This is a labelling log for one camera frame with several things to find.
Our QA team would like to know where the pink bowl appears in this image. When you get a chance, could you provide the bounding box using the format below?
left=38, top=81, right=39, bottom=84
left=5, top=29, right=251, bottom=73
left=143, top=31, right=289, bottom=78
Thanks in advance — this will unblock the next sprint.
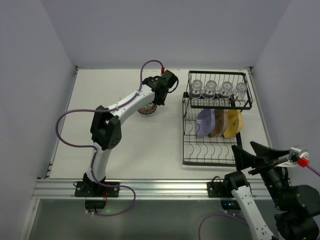
left=138, top=103, right=157, bottom=112

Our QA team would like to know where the brown plate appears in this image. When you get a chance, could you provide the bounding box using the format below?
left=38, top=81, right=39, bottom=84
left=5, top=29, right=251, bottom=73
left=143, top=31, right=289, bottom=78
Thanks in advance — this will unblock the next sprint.
left=209, top=109, right=228, bottom=137

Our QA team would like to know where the purple plate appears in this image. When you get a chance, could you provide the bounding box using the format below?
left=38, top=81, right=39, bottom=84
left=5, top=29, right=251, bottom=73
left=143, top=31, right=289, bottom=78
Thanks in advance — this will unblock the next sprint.
left=195, top=109, right=216, bottom=137

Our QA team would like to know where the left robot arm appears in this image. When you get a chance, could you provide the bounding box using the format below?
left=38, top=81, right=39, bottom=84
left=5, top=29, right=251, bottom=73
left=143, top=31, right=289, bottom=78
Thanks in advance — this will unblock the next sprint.
left=82, top=70, right=179, bottom=197

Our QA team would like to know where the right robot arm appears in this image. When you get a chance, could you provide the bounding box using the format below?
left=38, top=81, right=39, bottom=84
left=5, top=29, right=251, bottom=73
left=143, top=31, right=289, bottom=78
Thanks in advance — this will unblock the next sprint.
left=223, top=141, right=320, bottom=240

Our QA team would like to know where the clear glass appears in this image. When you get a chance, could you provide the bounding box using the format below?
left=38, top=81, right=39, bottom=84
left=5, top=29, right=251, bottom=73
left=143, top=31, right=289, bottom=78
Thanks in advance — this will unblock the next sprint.
left=202, top=80, right=217, bottom=99
left=232, top=82, right=248, bottom=100
left=190, top=79, right=203, bottom=99
left=217, top=81, right=233, bottom=99

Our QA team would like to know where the yellow plate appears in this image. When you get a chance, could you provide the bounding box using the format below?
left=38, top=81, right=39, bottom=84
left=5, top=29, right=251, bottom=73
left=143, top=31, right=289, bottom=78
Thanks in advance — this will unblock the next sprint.
left=223, top=109, right=243, bottom=138

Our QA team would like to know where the right black controller box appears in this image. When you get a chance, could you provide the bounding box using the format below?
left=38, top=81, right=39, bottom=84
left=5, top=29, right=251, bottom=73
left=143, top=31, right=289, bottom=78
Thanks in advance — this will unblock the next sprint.
left=220, top=200, right=241, bottom=211

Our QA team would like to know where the black controller box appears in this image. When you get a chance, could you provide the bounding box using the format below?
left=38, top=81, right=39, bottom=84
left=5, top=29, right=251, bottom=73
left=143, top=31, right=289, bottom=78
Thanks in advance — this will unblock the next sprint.
left=84, top=200, right=106, bottom=213
left=220, top=200, right=241, bottom=211

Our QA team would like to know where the left black controller box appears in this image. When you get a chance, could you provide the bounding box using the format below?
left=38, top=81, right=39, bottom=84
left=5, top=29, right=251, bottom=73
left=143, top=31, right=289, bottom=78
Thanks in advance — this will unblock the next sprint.
left=84, top=200, right=106, bottom=213

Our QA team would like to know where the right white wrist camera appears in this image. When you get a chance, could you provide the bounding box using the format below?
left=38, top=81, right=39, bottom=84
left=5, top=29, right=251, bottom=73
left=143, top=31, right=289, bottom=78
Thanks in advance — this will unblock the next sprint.
left=277, top=146, right=310, bottom=168

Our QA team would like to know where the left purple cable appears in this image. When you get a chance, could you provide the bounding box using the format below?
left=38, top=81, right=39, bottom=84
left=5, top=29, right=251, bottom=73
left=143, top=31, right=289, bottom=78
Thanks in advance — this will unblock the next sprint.
left=54, top=59, right=166, bottom=181

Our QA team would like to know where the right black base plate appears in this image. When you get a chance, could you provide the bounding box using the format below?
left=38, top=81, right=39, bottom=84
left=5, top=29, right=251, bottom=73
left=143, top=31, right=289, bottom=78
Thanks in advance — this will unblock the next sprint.
left=206, top=176, right=227, bottom=198

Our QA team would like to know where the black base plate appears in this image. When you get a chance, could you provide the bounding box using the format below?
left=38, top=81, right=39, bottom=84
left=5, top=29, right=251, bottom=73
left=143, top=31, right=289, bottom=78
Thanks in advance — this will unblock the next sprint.
left=206, top=176, right=227, bottom=198
left=74, top=181, right=120, bottom=198

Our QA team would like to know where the black wire dish rack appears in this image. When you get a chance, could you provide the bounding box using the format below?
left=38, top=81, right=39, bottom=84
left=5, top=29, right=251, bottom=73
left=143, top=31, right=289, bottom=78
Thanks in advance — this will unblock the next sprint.
left=182, top=70, right=253, bottom=167

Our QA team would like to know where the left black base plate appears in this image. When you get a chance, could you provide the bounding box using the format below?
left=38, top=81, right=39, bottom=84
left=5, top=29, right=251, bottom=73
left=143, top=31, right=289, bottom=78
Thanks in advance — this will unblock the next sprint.
left=74, top=181, right=120, bottom=198

